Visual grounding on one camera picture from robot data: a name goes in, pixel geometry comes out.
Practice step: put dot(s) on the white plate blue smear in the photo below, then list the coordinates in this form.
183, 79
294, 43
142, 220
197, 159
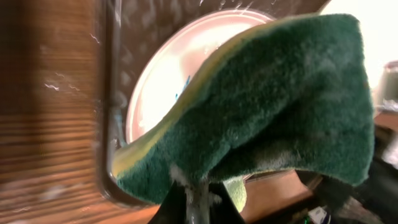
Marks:
175, 63

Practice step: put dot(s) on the dark brown serving tray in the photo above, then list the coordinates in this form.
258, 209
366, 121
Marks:
129, 33

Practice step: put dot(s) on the yellow green scrub sponge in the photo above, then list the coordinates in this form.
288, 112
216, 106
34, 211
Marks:
289, 94

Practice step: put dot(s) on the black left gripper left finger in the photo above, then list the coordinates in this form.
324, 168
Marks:
173, 209

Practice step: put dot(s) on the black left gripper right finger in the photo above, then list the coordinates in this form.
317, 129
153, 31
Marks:
216, 206

